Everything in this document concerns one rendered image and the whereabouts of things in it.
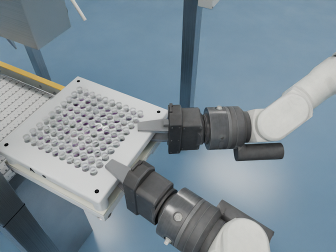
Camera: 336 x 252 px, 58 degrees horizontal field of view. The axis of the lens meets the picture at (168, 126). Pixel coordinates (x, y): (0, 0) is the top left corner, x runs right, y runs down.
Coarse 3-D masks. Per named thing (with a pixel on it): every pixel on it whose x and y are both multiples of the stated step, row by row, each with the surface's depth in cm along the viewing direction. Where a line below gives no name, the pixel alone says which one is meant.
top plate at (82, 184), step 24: (120, 96) 67; (144, 120) 62; (0, 144) 58; (24, 144) 58; (120, 144) 58; (144, 144) 59; (48, 168) 54; (72, 168) 54; (96, 168) 54; (72, 192) 53; (96, 192) 51
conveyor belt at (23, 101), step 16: (0, 80) 89; (0, 96) 84; (16, 96) 84; (32, 96) 84; (48, 96) 84; (0, 112) 80; (16, 112) 80; (32, 112) 80; (0, 128) 76; (16, 128) 76; (0, 160) 70
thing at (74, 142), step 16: (80, 96) 67; (64, 112) 64; (80, 112) 63; (96, 112) 63; (112, 112) 63; (48, 128) 59; (64, 128) 60; (80, 128) 60; (96, 128) 59; (112, 128) 61; (64, 144) 57; (80, 144) 57; (96, 144) 57
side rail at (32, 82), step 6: (0, 66) 88; (0, 72) 90; (6, 72) 88; (12, 72) 87; (18, 78) 87; (24, 78) 86; (30, 78) 84; (30, 84) 86; (36, 84) 85; (42, 84) 83; (48, 90) 84; (54, 90) 82; (60, 90) 81
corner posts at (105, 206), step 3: (9, 159) 59; (9, 162) 60; (12, 162) 60; (15, 162) 60; (105, 201) 52; (93, 204) 52; (105, 204) 53; (108, 204) 54; (96, 207) 53; (99, 207) 53; (102, 207) 53; (105, 207) 54; (99, 210) 53; (102, 210) 54
